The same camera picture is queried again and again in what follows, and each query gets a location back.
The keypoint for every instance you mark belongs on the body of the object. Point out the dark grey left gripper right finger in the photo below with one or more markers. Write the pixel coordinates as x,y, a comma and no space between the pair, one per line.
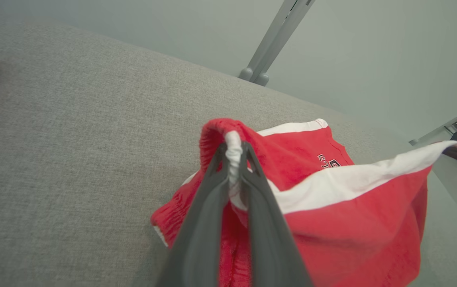
272,255

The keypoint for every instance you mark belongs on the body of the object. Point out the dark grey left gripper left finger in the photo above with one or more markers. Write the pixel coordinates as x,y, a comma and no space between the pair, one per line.
196,247

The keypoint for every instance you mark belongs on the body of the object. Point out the red shorts with white band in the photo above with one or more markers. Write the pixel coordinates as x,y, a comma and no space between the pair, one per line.
352,223

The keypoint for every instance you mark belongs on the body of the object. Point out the grey fabric sofa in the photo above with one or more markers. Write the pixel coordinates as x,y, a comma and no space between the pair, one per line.
73,139

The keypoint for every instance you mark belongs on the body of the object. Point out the grey metal frame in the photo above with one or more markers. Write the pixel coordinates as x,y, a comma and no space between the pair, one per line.
447,128

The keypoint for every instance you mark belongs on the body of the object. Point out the grey metal post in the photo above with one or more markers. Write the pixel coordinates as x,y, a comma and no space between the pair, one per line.
268,40
282,44

